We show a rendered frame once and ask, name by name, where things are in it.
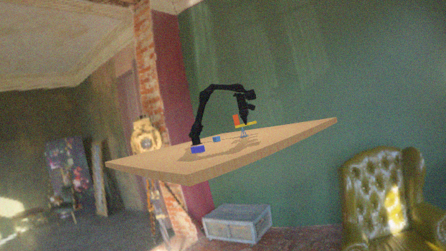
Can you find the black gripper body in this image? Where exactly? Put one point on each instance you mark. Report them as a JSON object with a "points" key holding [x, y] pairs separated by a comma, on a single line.
{"points": [[243, 108]]}

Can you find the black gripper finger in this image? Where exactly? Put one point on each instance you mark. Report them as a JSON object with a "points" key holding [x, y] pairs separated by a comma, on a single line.
{"points": [[244, 118]]}

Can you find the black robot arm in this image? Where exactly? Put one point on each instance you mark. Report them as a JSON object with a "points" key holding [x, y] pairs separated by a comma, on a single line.
{"points": [[203, 98]]}

